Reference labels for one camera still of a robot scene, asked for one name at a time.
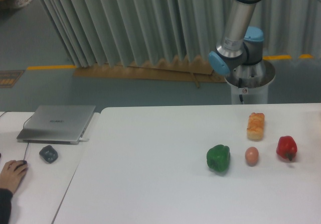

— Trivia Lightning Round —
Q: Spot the pale green folding curtain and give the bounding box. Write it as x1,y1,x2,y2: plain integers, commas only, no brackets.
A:
41,0,320,67

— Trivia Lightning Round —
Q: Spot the person's bare hand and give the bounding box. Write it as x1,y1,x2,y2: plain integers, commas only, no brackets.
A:
1,160,28,195

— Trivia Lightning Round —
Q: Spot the green bell pepper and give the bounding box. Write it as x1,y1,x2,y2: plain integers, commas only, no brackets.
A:
206,145,230,173

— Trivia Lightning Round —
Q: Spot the brown egg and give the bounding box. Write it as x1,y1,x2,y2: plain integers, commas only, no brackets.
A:
245,147,259,166

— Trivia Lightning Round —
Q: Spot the toasted bread loaf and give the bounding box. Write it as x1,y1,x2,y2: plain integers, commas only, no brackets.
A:
247,113,265,141

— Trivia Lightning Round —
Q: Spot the silver closed laptop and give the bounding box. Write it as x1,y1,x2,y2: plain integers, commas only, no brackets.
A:
17,105,96,144

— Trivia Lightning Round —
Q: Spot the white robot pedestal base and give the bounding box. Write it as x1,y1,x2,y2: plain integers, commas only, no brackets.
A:
225,60,275,104

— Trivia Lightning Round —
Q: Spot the black computer mouse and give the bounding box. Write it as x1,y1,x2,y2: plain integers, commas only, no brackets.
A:
14,160,27,171

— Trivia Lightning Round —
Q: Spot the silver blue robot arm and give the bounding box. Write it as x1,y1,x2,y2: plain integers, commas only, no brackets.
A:
209,0,320,75

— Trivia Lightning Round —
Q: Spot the red bell pepper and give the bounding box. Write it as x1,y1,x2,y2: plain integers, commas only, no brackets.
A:
276,136,297,161

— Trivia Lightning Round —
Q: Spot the brown cardboard sheet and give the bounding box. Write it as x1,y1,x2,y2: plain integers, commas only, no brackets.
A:
73,55,226,88

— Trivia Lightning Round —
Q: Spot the black mouse cable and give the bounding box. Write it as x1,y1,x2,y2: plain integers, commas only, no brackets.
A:
0,111,38,162

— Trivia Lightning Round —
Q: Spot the black pedestal cable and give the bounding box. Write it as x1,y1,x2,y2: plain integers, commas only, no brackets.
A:
238,78,245,105

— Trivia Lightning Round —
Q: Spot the dark sleeved forearm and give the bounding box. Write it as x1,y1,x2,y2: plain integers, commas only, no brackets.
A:
0,188,13,224

